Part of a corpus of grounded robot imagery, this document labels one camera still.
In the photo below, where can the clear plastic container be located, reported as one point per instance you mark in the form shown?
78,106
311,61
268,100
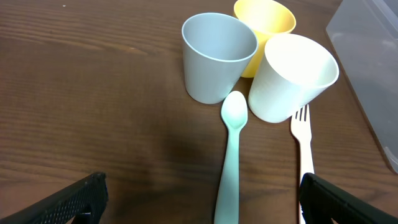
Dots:
364,36

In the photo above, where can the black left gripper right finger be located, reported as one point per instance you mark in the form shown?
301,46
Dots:
324,203

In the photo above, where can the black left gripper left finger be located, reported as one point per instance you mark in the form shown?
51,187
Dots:
81,202

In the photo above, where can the white plastic cup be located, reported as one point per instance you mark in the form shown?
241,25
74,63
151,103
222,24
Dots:
293,71

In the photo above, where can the mint green plastic spoon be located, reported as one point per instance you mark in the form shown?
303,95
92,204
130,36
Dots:
234,113

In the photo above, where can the grey plastic cup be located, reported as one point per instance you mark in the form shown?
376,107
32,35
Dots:
216,50

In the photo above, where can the yellow plastic cup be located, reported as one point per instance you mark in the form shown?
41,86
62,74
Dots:
266,18

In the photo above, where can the white plastic fork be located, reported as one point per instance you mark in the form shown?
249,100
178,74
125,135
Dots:
301,129

